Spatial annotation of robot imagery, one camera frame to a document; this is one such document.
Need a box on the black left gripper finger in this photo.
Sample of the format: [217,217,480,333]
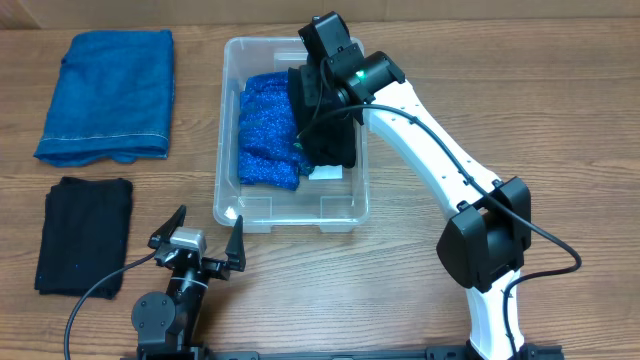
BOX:
[225,215,246,272]
[147,205,187,249]

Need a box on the black cloth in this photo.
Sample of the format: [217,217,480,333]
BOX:
[34,177,133,299]
[287,68,357,168]

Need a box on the blue green glitter cloth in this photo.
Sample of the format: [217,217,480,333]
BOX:
[237,71,314,191]

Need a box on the blue denim cloth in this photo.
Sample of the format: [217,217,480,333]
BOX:
[34,30,175,167]

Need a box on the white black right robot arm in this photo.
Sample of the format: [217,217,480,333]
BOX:
[292,12,531,359]

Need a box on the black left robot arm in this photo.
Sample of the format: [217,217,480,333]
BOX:
[131,205,246,359]

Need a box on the white paper label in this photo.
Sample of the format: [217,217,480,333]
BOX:
[308,166,343,181]

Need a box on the clear plastic storage bin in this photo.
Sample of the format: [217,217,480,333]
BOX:
[212,37,370,233]

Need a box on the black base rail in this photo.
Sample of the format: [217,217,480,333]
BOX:
[119,344,566,360]

